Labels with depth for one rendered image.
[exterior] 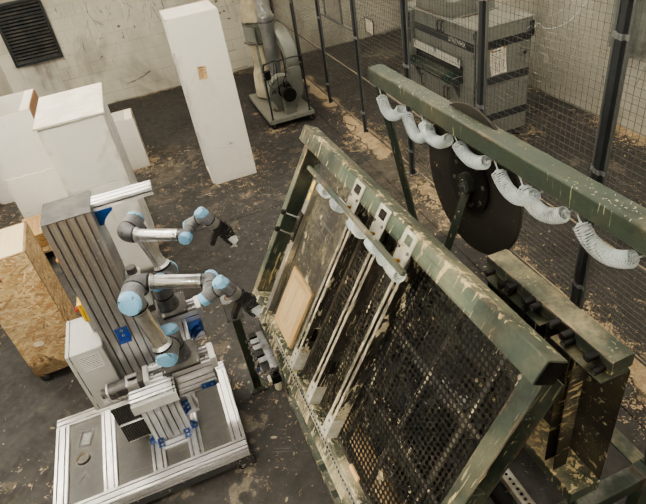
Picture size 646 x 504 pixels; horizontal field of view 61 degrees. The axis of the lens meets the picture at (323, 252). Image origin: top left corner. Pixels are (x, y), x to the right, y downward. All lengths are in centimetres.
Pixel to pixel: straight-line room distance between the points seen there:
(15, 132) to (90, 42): 426
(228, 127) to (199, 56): 91
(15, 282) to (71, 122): 149
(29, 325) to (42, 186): 282
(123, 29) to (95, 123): 591
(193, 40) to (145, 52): 455
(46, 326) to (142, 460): 148
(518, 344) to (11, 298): 384
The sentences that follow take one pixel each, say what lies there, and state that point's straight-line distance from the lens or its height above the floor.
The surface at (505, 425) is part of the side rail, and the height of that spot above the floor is 167.
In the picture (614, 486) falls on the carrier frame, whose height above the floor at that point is 79.
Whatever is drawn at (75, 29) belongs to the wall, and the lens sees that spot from 1113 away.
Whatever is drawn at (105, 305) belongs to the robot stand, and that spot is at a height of 146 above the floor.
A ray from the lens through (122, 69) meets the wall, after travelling 1127.
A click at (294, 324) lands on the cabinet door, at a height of 102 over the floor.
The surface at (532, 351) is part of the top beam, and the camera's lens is 189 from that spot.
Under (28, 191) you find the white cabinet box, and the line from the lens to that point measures 748.
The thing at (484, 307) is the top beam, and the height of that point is 194.
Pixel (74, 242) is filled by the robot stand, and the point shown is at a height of 189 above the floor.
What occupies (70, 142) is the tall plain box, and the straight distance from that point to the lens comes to 541.
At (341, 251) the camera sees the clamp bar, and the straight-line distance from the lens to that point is 288.
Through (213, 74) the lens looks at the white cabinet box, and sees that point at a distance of 685.
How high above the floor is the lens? 332
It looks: 36 degrees down
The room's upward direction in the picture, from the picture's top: 10 degrees counter-clockwise
